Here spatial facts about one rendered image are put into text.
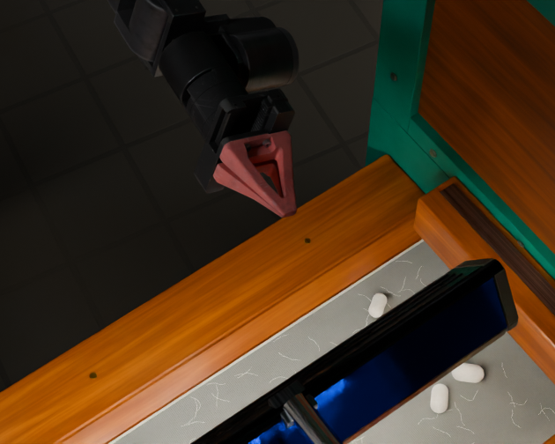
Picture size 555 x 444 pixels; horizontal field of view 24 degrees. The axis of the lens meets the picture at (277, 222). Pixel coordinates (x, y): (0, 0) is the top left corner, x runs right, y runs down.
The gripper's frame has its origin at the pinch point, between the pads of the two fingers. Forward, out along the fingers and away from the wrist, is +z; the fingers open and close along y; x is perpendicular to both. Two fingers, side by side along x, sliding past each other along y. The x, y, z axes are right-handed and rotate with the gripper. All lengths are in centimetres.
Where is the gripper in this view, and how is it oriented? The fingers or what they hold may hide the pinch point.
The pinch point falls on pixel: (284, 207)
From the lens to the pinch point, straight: 112.2
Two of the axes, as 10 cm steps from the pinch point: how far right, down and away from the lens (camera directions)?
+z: 4.8, 7.5, -4.6
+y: -2.9, 6.3, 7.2
